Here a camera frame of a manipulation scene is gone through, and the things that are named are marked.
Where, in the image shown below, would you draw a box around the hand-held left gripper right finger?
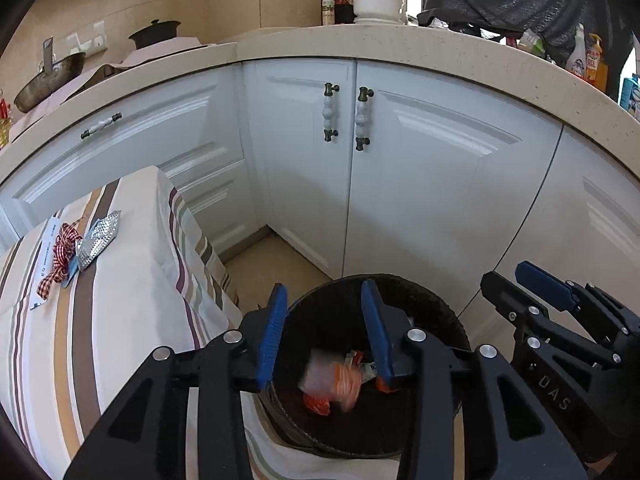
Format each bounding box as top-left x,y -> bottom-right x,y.
360,279 -> 588,480

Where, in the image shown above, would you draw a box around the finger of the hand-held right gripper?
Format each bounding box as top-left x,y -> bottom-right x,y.
515,261 -> 636,336
480,271 -> 626,367

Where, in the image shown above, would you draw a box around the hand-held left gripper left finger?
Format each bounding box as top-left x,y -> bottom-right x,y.
62,282 -> 289,480

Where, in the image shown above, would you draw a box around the black round trash bin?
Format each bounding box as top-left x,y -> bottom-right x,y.
257,273 -> 471,461

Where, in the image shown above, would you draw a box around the orange snack wrapper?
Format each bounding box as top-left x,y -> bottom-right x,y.
298,348 -> 364,409

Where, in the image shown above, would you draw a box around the white cabinet door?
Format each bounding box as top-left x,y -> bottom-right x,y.
342,60 -> 564,307
254,57 -> 359,282
459,125 -> 640,322

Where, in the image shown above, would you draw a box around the silver blister pack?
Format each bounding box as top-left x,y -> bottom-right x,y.
75,210 -> 123,271

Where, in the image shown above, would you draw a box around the blue carton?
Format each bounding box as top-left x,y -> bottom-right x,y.
619,73 -> 640,122

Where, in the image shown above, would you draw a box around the orange detergent bottle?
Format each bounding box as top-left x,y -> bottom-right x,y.
584,33 -> 609,89

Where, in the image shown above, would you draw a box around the red checked ribbon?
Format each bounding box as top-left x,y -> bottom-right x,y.
36,219 -> 84,304

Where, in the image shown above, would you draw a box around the white wide drawer front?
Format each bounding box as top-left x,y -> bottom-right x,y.
0,62 -> 247,213

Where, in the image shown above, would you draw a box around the beige kitchen countertop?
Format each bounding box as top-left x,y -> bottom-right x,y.
0,24 -> 640,187

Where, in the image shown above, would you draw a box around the pale stove cover cloth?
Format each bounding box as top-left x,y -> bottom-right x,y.
60,62 -> 132,103
119,35 -> 209,69

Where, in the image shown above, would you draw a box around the white stacked bowls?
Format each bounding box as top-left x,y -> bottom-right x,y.
352,0 -> 406,19

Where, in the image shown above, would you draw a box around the black lidded pot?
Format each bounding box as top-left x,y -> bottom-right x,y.
128,19 -> 182,51

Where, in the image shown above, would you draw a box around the steel wok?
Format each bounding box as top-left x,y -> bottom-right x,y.
13,37 -> 87,114

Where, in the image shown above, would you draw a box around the white bronze door handle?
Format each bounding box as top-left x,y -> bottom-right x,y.
353,87 -> 375,151
322,82 -> 340,142

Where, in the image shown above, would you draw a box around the white bronze drawer handle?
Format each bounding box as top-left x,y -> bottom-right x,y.
79,112 -> 123,140

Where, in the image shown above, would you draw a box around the white wall switch panel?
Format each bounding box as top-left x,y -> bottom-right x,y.
67,20 -> 109,55

